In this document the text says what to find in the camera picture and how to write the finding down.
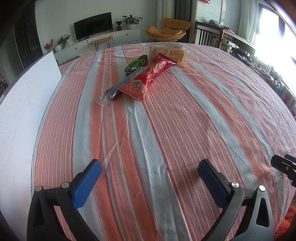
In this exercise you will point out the white board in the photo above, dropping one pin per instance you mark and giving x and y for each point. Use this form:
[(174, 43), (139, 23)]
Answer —
[(22, 110)]

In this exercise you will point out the green plant white vase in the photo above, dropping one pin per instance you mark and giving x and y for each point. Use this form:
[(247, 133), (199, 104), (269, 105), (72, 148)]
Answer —
[(62, 42)]

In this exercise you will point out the red snack packet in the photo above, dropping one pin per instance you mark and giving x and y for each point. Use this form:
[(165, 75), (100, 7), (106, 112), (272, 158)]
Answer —
[(138, 86)]

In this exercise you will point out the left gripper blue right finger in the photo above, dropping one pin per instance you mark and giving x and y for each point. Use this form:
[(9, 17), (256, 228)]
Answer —
[(257, 221)]

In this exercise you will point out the black flat television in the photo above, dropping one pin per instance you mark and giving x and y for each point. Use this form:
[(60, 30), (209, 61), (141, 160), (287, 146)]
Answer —
[(93, 25)]

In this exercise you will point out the striped red grey tablecloth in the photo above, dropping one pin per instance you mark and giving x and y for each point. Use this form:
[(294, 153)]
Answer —
[(210, 107)]

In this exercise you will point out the white tv cabinet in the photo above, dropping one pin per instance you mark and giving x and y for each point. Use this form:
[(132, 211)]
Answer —
[(132, 36)]

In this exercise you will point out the dark wooden side table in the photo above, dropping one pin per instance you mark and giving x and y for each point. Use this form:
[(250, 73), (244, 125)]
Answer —
[(213, 36)]

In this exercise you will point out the bagged sliced bread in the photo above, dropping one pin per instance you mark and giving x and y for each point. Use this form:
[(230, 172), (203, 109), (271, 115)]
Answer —
[(173, 50)]

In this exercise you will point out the potted green plant right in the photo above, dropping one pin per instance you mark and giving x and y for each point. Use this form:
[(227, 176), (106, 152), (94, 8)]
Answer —
[(132, 21)]

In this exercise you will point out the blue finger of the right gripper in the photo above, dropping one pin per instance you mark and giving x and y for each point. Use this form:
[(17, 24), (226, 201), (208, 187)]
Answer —
[(285, 164)]

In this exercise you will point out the green sausage snack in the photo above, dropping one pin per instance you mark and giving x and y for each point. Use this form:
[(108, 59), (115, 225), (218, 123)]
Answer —
[(136, 64)]

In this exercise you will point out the red flower plant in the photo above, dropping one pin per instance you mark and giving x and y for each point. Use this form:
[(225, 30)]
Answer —
[(49, 46)]

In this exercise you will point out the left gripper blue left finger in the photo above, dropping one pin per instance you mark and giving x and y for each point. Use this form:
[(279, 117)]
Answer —
[(43, 222)]

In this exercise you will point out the orange red fuzzy sweater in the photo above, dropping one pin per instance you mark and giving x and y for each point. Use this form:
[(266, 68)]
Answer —
[(285, 225)]

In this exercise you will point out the thin dark stick packet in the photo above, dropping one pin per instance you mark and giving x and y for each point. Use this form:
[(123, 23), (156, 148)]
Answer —
[(110, 93)]

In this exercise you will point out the small potted plant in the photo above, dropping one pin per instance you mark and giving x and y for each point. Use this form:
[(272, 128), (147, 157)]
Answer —
[(118, 25)]

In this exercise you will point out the orange lounge chair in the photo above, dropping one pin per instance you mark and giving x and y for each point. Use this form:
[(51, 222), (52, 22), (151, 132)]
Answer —
[(172, 31)]

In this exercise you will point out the wooden bench stool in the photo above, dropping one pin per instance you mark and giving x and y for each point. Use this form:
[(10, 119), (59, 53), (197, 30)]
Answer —
[(98, 41)]

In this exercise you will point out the black display cabinet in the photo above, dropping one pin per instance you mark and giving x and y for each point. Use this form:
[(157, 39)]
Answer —
[(27, 40)]

